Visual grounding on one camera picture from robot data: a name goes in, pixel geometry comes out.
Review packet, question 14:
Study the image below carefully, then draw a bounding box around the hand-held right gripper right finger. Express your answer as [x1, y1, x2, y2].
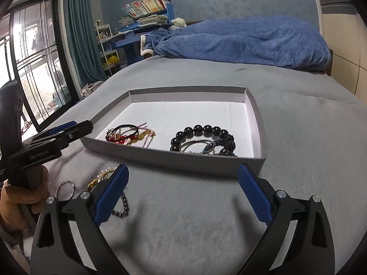
[237, 163, 336, 275]

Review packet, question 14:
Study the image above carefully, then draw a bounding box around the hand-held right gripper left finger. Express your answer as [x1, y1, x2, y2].
[30, 164, 129, 275]

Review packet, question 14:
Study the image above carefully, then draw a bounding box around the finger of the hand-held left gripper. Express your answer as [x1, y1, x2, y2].
[27, 121, 77, 142]
[21, 120, 94, 150]

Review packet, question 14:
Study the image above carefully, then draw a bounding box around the dark small bead bracelet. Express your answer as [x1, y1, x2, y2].
[111, 192, 130, 220]

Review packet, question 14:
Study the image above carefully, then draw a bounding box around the gold pearl bracelet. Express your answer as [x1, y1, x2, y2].
[87, 167, 119, 192]

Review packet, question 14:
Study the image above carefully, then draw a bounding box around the small silver ring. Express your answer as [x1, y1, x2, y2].
[56, 180, 75, 201]

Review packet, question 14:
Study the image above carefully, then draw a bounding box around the black hair tie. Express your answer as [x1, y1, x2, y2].
[110, 124, 140, 138]

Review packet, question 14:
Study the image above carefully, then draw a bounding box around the red and gold chain bracelet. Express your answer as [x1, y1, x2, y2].
[106, 130, 157, 149]

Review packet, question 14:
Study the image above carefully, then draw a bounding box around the pink braided cord bracelet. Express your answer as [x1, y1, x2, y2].
[135, 123, 151, 149]

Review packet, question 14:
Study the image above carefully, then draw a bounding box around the blue bead bracelet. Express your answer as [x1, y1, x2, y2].
[202, 141, 238, 157]

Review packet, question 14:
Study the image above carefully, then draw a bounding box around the silver bangle with tassel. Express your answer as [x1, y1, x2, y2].
[179, 139, 214, 154]

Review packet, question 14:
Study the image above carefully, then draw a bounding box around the large black bead bracelet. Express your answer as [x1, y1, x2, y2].
[170, 124, 236, 157]

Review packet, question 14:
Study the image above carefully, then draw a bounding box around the grey cardboard box tray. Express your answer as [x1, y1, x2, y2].
[80, 86, 267, 177]

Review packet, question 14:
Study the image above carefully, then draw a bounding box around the person's left hand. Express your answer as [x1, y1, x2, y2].
[0, 166, 50, 231]

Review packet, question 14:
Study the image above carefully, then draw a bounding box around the grey backpack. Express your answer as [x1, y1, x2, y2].
[81, 81, 105, 96]

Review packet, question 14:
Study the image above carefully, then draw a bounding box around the black framed window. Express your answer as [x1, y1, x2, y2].
[0, 0, 81, 134]

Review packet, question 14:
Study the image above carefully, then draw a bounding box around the white shelf rack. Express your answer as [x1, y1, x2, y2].
[95, 20, 121, 78]

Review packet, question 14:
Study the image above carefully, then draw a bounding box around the teal curtain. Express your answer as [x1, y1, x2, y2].
[63, 0, 106, 85]

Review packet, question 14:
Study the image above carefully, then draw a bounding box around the blue desk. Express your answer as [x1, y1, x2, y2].
[110, 4, 175, 66]

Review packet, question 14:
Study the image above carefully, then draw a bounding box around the stack of papers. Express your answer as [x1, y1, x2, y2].
[119, 14, 170, 28]

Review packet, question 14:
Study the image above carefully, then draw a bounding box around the row of books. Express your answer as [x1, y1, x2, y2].
[122, 0, 172, 19]

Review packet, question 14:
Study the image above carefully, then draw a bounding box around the blue fleece blanket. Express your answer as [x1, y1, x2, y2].
[140, 16, 331, 72]

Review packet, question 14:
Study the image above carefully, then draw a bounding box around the beige wardrobe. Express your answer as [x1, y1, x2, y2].
[310, 0, 367, 96]

